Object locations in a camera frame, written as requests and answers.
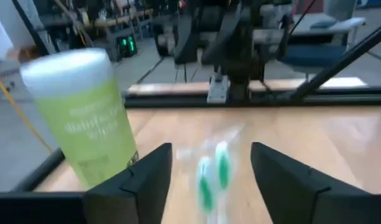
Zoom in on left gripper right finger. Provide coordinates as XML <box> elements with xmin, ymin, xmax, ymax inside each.
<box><xmin>250</xmin><ymin>142</ymin><xmax>381</xmax><ymax>224</ymax></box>

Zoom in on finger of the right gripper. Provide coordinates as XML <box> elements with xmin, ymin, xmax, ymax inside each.
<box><xmin>201</xmin><ymin>6</ymin><xmax>241</xmax><ymax>65</ymax></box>
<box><xmin>173</xmin><ymin>7</ymin><xmax>204</xmax><ymax>65</ymax></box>

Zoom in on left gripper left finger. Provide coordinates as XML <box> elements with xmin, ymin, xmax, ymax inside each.
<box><xmin>83</xmin><ymin>142</ymin><xmax>173</xmax><ymax>224</ymax></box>

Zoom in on green toothbrush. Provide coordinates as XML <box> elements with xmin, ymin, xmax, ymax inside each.
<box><xmin>214</xmin><ymin>140</ymin><xmax>234</xmax><ymax>192</ymax></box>
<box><xmin>195</xmin><ymin>155</ymin><xmax>218</xmax><ymax>224</ymax></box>

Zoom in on white label plate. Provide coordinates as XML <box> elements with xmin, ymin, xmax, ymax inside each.
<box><xmin>206</xmin><ymin>73</ymin><xmax>231</xmax><ymax>104</ymax></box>

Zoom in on black box green digits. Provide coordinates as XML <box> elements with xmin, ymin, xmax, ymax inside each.
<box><xmin>116</xmin><ymin>33</ymin><xmax>139</xmax><ymax>59</ymax></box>

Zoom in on green disinfecting wipes canister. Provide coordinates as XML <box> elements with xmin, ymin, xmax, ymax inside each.
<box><xmin>20</xmin><ymin>48</ymin><xmax>140</xmax><ymax>190</ymax></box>

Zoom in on blue office chair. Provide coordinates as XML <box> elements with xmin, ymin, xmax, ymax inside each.
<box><xmin>277</xmin><ymin>43</ymin><xmax>351</xmax><ymax>80</ymax></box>

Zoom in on black aluminium table frame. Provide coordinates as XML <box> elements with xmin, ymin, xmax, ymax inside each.
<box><xmin>11</xmin><ymin>19</ymin><xmax>381</xmax><ymax>193</ymax></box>

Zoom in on yellow hanging cable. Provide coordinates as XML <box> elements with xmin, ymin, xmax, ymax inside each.
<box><xmin>0</xmin><ymin>70</ymin><xmax>53</xmax><ymax>153</ymax></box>

